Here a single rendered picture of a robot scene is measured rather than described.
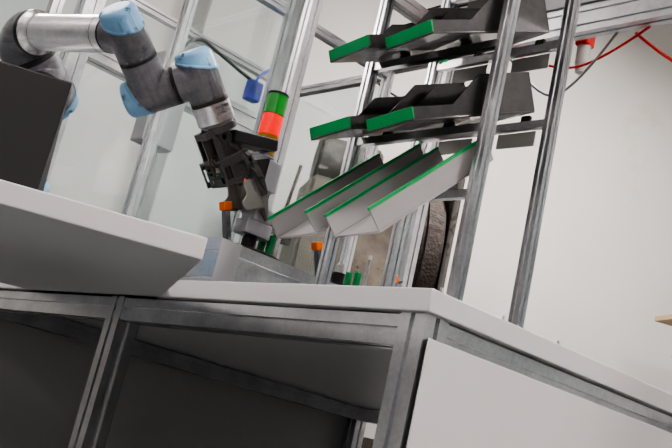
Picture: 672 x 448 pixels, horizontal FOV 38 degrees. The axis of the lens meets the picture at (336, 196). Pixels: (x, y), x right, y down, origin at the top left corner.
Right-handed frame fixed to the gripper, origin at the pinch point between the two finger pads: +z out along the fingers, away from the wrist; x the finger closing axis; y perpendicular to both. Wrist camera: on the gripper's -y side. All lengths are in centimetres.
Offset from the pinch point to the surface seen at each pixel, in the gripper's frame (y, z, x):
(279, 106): -28.2, -15.7, -16.4
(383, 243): -228, 104, -208
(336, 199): 8.3, -4.9, 33.3
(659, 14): -138, -2, 21
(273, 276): 13.9, 7.2, 16.5
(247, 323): 38, 4, 38
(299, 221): 7.6, -0.9, 21.0
